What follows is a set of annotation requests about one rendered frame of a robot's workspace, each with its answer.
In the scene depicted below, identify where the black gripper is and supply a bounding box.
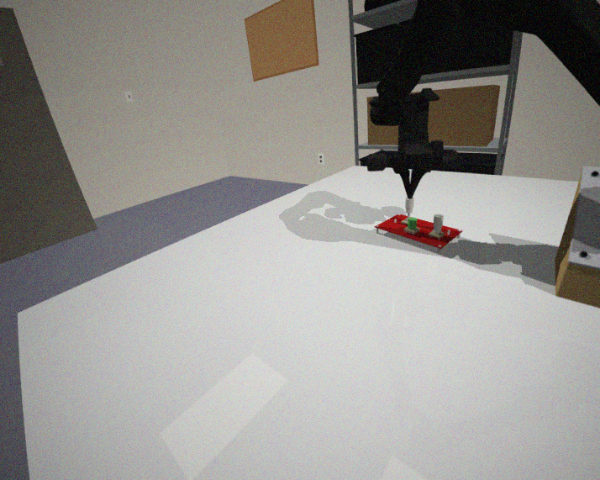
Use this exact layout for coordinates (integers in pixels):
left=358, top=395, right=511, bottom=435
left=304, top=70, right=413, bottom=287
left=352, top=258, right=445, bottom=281
left=367, top=125, right=462, bottom=199

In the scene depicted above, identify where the red circuit board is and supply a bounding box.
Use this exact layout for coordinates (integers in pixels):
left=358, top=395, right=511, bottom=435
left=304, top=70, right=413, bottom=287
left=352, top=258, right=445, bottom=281
left=375, top=198, right=463, bottom=255

